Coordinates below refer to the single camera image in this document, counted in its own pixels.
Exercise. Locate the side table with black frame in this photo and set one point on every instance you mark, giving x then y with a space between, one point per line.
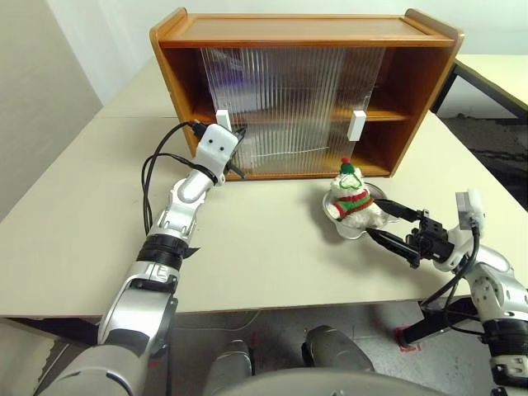
491 78

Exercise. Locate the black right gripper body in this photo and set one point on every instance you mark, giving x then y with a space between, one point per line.
431 239

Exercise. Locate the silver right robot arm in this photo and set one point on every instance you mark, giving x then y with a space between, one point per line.
503 288

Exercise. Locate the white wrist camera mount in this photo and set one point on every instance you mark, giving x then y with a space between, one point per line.
468 208
214 144

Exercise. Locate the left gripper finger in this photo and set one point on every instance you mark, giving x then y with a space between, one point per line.
241 135
237 171

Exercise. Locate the white plush toy with sweater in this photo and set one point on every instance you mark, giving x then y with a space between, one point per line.
354 204

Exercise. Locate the black table leg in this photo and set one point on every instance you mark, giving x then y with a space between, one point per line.
437 326

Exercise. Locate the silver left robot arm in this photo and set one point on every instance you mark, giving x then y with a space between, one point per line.
136 297

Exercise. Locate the silver metal tray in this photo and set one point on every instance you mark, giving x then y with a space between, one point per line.
350 234

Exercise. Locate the wooden cabinet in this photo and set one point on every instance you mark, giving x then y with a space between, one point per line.
297 29

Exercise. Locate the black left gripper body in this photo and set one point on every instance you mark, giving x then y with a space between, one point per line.
233 154

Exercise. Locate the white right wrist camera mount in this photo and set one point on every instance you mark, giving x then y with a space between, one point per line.
468 208

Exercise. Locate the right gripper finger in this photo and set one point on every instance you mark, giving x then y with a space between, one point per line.
398 208
392 243

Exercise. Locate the ribbed translucent sliding door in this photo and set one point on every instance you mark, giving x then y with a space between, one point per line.
229 95
365 74

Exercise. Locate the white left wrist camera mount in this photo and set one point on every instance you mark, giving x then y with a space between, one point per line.
214 144

